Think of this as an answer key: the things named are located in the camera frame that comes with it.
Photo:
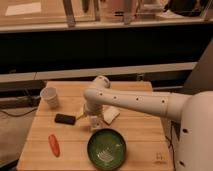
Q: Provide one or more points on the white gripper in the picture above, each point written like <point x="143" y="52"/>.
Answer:
<point x="91" y="109"/>

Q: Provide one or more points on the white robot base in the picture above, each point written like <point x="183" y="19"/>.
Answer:
<point x="195" y="149"/>

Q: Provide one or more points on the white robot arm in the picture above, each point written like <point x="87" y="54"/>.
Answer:
<point x="162" y="104"/>

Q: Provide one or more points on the green ceramic bowl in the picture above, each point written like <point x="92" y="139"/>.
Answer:
<point x="106" y="149"/>

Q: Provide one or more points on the black rectangular phone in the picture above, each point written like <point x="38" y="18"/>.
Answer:
<point x="65" y="119"/>

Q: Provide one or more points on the white paper cup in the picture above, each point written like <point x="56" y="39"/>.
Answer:
<point x="49" y="95"/>

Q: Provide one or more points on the orange carrot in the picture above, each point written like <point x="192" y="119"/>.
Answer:
<point x="54" y="145"/>

